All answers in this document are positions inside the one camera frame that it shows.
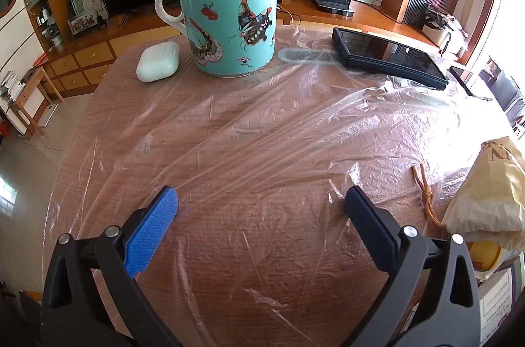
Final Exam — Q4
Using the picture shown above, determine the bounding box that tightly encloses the white earbuds case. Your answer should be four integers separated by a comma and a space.
136, 41, 181, 83

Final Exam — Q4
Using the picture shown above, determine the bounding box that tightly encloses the black smartphone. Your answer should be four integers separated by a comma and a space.
449, 66, 493, 101

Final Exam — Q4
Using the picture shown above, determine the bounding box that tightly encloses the small wooden side table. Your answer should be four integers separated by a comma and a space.
8, 68, 64, 136

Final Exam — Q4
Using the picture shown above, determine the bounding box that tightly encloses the giraffe picture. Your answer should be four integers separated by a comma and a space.
80, 0, 109, 21

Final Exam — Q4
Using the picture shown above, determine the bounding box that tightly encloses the turquoise butterfly print mug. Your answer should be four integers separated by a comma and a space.
155, 0, 279, 77

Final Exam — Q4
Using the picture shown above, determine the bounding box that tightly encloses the white charging cable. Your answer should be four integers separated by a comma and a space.
277, 4, 300, 24

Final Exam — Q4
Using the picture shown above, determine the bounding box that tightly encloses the clear plastic table sheet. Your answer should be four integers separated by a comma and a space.
57, 23, 525, 347

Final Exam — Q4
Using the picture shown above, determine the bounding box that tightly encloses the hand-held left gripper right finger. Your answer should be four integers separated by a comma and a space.
340, 185, 482, 347

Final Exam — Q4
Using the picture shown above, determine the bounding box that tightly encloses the wooden drawer cabinet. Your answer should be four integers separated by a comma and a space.
43, 39, 116, 97

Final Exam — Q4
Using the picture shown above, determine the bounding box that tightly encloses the grey bag on cabinet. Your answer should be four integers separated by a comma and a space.
422, 2, 468, 56

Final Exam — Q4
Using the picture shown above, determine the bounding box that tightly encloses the brown braided cord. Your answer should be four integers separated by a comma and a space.
411, 164, 446, 228

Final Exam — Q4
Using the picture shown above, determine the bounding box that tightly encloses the small floral picture frame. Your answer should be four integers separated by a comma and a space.
68, 14, 103, 36

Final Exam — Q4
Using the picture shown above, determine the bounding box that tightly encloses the black tablet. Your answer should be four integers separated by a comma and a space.
331, 27, 450, 90

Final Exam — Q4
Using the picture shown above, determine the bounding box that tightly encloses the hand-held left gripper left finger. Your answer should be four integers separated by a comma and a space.
40, 185, 183, 347

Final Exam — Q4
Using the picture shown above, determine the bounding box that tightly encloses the small yellow round object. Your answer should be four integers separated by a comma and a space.
468, 240, 504, 271

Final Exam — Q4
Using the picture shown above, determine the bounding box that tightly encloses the yellow paper bag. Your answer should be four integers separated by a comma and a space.
442, 136, 525, 253

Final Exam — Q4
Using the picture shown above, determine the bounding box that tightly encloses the flat white box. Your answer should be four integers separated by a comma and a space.
478, 263, 518, 347

